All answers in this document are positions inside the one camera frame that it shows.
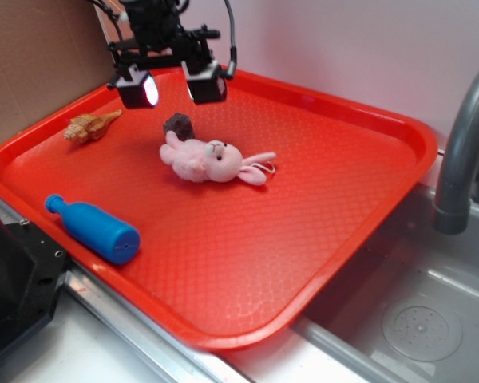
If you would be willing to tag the blue plastic bottle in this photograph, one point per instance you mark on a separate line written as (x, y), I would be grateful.
(113, 239)

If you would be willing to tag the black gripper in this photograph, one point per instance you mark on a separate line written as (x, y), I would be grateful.
(151, 36)

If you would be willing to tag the red plastic tray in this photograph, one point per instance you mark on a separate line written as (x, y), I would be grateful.
(224, 266)

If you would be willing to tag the brown cardboard panel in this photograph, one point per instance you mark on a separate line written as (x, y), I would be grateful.
(51, 53)

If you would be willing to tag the grey plastic sink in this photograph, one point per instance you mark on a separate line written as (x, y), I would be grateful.
(405, 307)

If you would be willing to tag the tan conch seashell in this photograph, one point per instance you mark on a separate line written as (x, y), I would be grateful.
(86, 127)

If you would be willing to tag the pink plush bunny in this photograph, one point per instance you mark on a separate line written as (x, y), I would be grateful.
(217, 161)

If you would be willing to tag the brown rock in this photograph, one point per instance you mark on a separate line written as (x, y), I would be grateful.
(181, 125)

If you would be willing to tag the grey faucet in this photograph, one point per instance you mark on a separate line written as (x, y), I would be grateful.
(458, 181)

